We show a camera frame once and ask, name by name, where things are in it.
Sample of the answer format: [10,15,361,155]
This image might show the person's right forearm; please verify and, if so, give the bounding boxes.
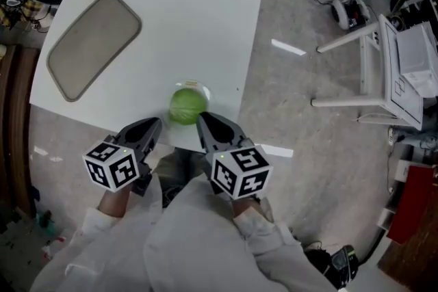
[231,196,338,292]

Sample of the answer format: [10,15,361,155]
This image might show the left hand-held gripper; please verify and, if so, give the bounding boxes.
[81,117,163,198]

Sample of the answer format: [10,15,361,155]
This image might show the black bag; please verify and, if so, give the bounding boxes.
[304,244,360,291]

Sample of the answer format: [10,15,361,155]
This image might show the white round plate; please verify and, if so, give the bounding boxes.
[166,79,212,129]

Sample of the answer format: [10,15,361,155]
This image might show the white square table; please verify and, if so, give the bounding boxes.
[29,0,263,154]

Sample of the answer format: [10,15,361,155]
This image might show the person's white shirt torso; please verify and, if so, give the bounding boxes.
[30,177,274,292]

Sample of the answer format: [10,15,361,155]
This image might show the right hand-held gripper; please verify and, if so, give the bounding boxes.
[195,111,274,201]

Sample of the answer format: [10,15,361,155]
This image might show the green cabbage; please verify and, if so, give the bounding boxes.
[169,88,209,126]

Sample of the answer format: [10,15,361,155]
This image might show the white box appliance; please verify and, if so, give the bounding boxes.
[396,21,438,101]

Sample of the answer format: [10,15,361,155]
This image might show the person's left forearm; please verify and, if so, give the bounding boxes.
[63,185,134,284]

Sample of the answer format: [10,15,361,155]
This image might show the white table with line drawing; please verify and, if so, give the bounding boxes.
[310,13,427,131]

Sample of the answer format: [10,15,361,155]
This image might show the grey rectangular tray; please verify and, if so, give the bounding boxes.
[47,0,142,103]

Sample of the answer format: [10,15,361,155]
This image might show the red board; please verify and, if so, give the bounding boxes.
[386,163,438,245]

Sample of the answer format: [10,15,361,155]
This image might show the wooden bench step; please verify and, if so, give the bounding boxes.
[0,44,39,218]

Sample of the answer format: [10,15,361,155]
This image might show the person's legs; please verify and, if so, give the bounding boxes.
[152,148,208,209]

